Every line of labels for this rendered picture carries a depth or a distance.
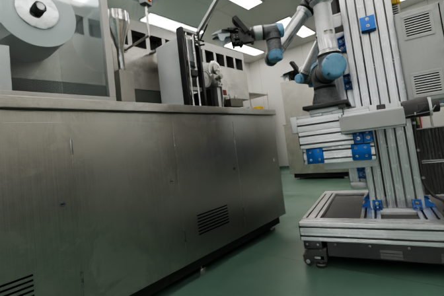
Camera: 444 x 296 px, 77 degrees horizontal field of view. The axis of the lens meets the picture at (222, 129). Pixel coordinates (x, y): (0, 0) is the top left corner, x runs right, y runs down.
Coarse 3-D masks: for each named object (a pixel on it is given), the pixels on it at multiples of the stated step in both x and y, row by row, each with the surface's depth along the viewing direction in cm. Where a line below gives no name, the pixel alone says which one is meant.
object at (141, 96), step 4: (136, 92) 198; (140, 92) 201; (144, 92) 203; (148, 92) 206; (152, 92) 209; (156, 92) 211; (160, 92) 214; (136, 96) 198; (140, 96) 200; (144, 96) 203; (148, 96) 206; (152, 96) 208; (156, 96) 211; (160, 96) 214; (136, 100) 198; (140, 100) 200; (144, 100) 202; (148, 100) 205; (152, 100) 208; (156, 100) 210; (160, 100) 213
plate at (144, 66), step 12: (132, 48) 201; (132, 60) 199; (144, 60) 207; (156, 60) 215; (144, 72) 205; (156, 72) 214; (228, 72) 281; (240, 72) 298; (144, 84) 204; (156, 84) 212; (228, 84) 279; (240, 84) 295; (240, 96) 292
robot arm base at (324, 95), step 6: (318, 90) 151; (324, 90) 149; (330, 90) 148; (336, 90) 150; (318, 96) 150; (324, 96) 147; (330, 96) 147; (336, 96) 148; (318, 102) 149; (324, 102) 147
